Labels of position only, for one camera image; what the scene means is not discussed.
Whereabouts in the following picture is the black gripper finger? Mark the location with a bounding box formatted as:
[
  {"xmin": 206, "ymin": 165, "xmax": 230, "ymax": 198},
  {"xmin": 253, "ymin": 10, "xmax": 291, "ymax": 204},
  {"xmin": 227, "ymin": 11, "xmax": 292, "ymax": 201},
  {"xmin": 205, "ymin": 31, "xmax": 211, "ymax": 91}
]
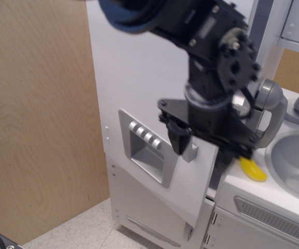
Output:
[
  {"xmin": 215, "ymin": 148, "xmax": 238, "ymax": 169},
  {"xmin": 167, "ymin": 121, "xmax": 191, "ymax": 155}
]

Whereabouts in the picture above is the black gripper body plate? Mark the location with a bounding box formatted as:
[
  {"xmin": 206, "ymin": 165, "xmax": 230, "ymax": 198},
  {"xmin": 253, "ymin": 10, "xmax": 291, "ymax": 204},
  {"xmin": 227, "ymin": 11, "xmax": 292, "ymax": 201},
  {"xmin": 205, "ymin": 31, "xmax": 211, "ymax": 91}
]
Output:
[{"xmin": 158, "ymin": 99, "xmax": 257, "ymax": 158}]

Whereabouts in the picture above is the grey fridge door handle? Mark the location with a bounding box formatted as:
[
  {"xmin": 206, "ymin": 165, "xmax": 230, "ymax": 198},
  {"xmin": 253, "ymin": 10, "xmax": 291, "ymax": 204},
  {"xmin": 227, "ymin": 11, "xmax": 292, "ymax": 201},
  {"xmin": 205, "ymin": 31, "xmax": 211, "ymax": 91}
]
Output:
[{"xmin": 182, "ymin": 136, "xmax": 198, "ymax": 163}]

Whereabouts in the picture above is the white toy fridge door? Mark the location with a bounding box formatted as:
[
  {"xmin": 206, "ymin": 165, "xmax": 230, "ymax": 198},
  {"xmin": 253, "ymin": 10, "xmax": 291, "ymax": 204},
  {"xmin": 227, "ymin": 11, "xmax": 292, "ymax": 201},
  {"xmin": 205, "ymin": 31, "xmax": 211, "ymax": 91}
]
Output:
[{"xmin": 86, "ymin": 1, "xmax": 219, "ymax": 225}]

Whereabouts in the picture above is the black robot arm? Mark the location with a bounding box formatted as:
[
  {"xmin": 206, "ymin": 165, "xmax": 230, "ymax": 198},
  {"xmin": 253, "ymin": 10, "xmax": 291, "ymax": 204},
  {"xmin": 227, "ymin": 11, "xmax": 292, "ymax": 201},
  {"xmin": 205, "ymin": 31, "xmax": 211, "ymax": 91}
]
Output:
[{"xmin": 99, "ymin": 1, "xmax": 260, "ymax": 159}]

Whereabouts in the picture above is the yellow toy banana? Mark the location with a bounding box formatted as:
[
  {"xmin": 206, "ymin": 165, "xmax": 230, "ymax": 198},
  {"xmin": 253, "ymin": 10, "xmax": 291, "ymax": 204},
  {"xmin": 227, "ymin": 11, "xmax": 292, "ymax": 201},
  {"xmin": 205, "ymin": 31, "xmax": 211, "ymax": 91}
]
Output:
[{"xmin": 239, "ymin": 157, "xmax": 267, "ymax": 182}]

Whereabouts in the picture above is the grey ice dispenser panel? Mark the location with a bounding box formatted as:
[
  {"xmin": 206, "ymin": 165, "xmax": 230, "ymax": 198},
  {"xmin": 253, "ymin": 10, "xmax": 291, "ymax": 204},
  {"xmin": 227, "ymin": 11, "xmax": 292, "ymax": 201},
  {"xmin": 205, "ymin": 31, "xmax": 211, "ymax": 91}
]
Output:
[{"xmin": 118, "ymin": 109, "xmax": 178, "ymax": 188}]

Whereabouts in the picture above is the grey toy telephone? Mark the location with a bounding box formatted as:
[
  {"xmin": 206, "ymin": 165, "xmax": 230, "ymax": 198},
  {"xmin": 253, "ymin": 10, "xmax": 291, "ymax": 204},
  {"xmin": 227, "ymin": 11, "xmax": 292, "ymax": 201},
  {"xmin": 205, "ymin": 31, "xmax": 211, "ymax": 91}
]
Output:
[{"xmin": 243, "ymin": 79, "xmax": 288, "ymax": 149}]

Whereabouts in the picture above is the brass door hinge upper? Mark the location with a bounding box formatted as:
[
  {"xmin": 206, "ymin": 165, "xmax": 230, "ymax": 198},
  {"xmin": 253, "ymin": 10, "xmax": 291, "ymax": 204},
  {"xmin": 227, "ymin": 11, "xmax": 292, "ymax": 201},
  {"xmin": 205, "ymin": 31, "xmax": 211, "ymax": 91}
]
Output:
[{"xmin": 211, "ymin": 213, "xmax": 217, "ymax": 225}]

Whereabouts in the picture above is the brass door hinge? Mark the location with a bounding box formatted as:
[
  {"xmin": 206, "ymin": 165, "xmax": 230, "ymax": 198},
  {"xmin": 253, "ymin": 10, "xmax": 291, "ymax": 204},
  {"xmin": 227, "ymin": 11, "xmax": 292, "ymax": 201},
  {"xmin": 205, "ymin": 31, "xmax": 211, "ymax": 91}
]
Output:
[
  {"xmin": 204, "ymin": 234, "xmax": 210, "ymax": 245},
  {"xmin": 211, "ymin": 213, "xmax": 217, "ymax": 225}
]

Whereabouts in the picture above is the silver toy sink bowl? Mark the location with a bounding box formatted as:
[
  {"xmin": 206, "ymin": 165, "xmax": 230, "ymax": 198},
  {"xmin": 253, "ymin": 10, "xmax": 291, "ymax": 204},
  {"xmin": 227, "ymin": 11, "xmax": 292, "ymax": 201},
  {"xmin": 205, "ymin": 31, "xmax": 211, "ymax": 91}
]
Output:
[{"xmin": 265, "ymin": 131, "xmax": 299, "ymax": 199}]

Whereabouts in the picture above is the grey oven vent panel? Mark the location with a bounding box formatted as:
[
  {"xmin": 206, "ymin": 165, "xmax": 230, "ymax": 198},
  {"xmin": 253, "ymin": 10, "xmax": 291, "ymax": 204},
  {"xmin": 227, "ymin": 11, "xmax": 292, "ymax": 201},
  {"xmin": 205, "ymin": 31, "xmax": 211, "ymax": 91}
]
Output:
[{"xmin": 233, "ymin": 196, "xmax": 299, "ymax": 240}]

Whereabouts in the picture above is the brass door hinge lower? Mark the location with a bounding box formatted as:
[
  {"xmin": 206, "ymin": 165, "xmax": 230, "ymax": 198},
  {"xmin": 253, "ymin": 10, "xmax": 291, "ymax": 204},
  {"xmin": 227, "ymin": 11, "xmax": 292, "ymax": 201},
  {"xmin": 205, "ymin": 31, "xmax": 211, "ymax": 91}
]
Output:
[{"xmin": 204, "ymin": 234, "xmax": 210, "ymax": 245}]

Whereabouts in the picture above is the white lower freezer door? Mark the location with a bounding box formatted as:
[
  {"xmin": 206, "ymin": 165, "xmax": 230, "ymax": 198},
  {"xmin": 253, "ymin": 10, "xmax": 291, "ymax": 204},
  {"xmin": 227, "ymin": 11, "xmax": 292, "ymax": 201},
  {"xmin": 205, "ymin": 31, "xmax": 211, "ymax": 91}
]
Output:
[{"xmin": 106, "ymin": 158, "xmax": 214, "ymax": 248}]

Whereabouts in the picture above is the white upper cabinet shelf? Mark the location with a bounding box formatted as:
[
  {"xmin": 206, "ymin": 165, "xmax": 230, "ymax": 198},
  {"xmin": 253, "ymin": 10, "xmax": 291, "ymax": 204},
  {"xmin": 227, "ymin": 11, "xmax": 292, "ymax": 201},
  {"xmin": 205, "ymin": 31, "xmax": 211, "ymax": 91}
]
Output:
[{"xmin": 276, "ymin": 0, "xmax": 299, "ymax": 57}]

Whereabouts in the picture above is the plywood board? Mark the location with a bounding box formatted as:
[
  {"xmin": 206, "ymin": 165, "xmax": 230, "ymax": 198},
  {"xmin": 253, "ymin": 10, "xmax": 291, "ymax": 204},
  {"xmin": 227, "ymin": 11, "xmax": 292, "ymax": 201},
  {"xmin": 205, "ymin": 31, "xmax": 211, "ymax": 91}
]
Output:
[{"xmin": 0, "ymin": 1, "xmax": 109, "ymax": 244}]

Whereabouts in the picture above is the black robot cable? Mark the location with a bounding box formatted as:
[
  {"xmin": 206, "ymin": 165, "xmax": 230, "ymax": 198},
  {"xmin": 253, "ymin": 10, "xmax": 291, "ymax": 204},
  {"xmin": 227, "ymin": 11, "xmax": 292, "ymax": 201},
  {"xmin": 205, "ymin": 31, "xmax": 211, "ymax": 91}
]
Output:
[{"xmin": 238, "ymin": 87, "xmax": 255, "ymax": 119}]

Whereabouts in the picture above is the grey freezer door handle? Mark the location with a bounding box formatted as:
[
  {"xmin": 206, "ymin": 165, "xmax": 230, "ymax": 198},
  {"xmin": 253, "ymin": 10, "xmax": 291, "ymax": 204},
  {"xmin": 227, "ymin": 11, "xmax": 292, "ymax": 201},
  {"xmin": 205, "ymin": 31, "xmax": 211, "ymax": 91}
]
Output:
[{"xmin": 183, "ymin": 223, "xmax": 193, "ymax": 241}]

